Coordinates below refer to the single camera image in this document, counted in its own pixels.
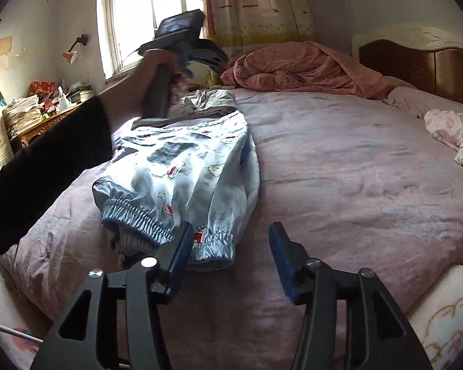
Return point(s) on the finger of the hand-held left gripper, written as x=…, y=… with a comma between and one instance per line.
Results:
x=212, y=57

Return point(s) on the grey-green garment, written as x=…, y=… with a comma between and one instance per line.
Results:
x=220, y=102

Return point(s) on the carved wooden desk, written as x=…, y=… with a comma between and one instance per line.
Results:
x=42, y=123

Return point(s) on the pink printed cloth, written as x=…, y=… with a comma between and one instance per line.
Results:
x=443, y=123

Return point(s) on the pink quilt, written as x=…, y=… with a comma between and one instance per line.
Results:
x=293, y=69

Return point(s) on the pink pillow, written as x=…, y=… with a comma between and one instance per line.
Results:
x=416, y=100

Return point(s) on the person's left forearm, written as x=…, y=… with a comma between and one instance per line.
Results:
x=42, y=162

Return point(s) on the wooden bed headboard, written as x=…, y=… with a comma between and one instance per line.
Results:
x=409, y=65

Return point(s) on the light blue printed pants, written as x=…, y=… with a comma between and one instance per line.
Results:
x=185, y=162

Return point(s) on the bed with pink sheet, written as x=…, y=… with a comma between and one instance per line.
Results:
x=332, y=162

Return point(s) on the stack of books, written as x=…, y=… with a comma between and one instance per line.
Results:
x=81, y=93

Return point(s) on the stack of papers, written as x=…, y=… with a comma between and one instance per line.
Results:
x=21, y=113

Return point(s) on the printed curtain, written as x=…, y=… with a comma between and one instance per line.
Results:
x=254, y=4

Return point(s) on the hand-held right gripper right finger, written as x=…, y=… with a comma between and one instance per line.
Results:
x=281, y=262

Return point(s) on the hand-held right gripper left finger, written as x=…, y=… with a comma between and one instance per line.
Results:
x=179, y=250

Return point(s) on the white framed window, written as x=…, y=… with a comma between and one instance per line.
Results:
x=131, y=15

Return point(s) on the person's left hand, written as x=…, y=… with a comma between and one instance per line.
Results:
x=160, y=61

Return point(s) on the red packet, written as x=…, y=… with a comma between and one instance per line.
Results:
x=42, y=86

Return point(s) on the white printed fleece blanket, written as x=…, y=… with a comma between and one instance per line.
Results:
x=440, y=316

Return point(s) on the wall lamp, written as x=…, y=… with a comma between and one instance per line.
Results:
x=71, y=56

